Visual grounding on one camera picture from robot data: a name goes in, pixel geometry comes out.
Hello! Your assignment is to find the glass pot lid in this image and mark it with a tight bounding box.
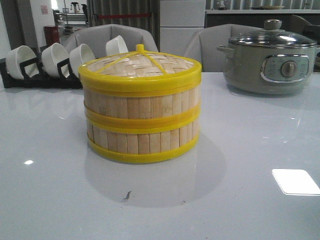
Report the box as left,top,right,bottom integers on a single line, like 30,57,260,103
229,19,317,48

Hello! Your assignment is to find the white cabinet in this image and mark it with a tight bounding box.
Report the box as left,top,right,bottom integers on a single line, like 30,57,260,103
159,0,206,56

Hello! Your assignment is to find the black dish rack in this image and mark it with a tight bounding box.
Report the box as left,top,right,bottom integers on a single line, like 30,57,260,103
0,54,82,89

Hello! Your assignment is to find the left grey chair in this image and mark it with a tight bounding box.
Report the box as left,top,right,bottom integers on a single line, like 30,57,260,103
62,24,159,58

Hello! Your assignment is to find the grey chair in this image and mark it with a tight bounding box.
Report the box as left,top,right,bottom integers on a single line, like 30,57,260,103
183,24,259,72
62,24,159,58

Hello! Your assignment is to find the right grey chair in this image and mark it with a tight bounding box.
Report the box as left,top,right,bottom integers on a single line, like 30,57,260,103
183,24,259,72

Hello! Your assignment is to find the bamboo steamer basket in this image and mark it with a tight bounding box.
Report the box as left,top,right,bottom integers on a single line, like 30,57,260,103
84,84,201,130
86,119,200,164

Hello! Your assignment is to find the white bowl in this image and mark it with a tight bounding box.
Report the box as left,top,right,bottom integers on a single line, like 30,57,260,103
5,45,36,80
41,42,69,78
69,43,96,78
105,35,129,56

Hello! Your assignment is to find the grey electric cooking pot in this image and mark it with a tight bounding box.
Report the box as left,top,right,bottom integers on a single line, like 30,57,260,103
217,44,320,95

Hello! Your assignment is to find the woven bamboo steamer lid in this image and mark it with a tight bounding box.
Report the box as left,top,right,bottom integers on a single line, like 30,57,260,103
78,44,202,96

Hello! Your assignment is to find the red bin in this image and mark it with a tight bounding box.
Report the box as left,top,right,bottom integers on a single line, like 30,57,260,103
43,25,60,47

